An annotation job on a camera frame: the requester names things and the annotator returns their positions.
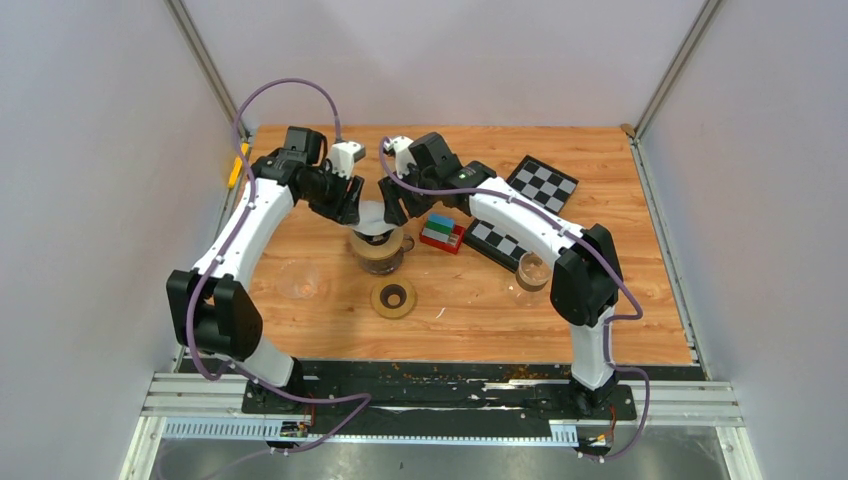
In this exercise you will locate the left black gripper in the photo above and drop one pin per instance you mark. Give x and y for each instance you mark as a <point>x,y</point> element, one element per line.
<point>343,210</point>

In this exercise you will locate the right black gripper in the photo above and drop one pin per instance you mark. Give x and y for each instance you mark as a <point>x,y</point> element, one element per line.
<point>392,192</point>

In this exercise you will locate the glass coffee carafe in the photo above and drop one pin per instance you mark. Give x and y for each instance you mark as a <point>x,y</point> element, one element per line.
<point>382,254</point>

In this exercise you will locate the white paper coffee filter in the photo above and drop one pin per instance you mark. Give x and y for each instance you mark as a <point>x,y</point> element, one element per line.
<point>371,219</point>

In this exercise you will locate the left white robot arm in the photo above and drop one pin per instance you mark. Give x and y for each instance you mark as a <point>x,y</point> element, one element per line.
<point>211,309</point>

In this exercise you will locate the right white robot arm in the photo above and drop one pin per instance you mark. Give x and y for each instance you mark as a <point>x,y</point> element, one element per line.
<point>586,275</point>

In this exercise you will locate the red toy brick stack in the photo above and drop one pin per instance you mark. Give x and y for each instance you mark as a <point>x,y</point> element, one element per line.
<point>443,233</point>

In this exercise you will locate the small clear glass cup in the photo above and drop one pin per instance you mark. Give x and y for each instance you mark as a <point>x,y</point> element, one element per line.
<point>298,279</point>

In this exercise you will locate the yellow marker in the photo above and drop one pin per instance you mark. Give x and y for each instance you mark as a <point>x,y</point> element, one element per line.
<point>236,170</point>

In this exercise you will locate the black white chessboard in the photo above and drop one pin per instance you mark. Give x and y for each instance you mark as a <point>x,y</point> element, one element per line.
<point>541,183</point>

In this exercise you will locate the clear glass beaker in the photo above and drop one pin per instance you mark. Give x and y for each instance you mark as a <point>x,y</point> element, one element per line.
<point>532,274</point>

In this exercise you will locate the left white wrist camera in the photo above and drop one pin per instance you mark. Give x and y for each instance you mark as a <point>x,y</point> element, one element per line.
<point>343,156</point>

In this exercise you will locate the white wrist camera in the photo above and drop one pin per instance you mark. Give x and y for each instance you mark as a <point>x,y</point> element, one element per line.
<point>343,156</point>
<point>399,148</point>

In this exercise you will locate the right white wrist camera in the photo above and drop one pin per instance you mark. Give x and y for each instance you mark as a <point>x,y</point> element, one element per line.
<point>399,148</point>

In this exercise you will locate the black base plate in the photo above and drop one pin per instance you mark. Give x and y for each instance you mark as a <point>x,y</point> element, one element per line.
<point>442,399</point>

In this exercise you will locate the aluminium frame rail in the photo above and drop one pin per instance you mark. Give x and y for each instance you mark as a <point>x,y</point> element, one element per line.
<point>191,408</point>

